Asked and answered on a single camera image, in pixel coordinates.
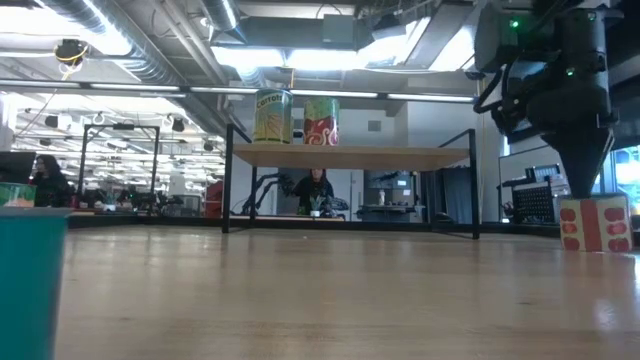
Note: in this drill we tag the small potted plant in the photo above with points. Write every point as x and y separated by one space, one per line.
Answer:
315 213

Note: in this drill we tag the teal can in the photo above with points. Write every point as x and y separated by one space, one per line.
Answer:
30 280

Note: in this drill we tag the black monitor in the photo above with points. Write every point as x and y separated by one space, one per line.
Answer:
15 167

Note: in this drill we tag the black background rig frame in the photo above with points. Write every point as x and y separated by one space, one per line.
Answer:
122 127

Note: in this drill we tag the white bottle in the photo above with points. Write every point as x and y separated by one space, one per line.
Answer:
381 198

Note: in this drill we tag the silver ventilation duct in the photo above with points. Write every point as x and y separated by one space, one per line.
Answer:
220 15
125 55

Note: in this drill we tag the bright ceiling light panel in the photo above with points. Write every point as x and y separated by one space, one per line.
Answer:
320 59

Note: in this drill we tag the black perforated crate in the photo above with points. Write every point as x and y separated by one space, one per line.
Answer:
535 205

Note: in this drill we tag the red swirl pattern can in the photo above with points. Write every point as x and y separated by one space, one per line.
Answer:
321 125

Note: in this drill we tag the white box with red dots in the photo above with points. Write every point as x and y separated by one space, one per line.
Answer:
595 225

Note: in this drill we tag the dark curtain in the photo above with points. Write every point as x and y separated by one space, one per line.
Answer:
456 195

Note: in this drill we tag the black aluminium table frame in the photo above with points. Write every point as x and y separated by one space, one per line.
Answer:
165 221

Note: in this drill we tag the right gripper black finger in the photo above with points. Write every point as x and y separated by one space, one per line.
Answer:
562 155
590 160

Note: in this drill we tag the Carrots label can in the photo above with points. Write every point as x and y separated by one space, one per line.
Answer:
272 120

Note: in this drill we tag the wooden shelf with black frame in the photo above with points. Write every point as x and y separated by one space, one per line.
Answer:
350 157

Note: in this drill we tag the grey ceiling unit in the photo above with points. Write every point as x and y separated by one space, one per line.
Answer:
340 31

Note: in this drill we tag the green can with peaches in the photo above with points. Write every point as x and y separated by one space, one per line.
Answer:
17 196

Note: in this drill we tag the red background object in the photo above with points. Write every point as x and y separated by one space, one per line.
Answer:
215 200

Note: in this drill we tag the person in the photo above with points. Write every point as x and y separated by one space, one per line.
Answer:
50 187
314 190

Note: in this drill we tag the black background robot arm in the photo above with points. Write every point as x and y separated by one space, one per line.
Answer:
287 182
385 176

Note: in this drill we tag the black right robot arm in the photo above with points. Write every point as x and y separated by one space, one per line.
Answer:
585 30

